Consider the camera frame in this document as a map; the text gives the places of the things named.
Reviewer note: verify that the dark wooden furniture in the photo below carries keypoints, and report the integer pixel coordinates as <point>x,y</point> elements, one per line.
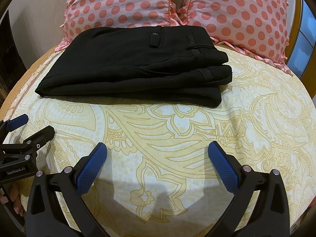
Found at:
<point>9,54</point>

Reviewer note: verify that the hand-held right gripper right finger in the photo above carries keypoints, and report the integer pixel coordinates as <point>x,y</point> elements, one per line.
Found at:
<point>223,169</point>

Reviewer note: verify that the wooden framed window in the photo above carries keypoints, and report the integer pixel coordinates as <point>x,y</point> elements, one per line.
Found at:
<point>305,34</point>

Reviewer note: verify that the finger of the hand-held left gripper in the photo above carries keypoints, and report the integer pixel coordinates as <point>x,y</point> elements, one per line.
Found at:
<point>16,123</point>
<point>42,134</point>

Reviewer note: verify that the black pants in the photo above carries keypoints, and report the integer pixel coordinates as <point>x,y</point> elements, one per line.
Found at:
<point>138,64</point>

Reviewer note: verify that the person's left hand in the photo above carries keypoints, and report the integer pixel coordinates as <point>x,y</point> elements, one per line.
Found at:
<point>18,203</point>

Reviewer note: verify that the yellow patterned quilt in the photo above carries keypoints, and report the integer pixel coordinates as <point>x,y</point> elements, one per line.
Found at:
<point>177,143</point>

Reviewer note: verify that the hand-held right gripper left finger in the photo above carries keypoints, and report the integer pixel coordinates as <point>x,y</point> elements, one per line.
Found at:
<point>90,170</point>

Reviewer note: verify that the pink polka dot pillow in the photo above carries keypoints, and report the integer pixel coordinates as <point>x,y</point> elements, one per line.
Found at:
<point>111,2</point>
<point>242,17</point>

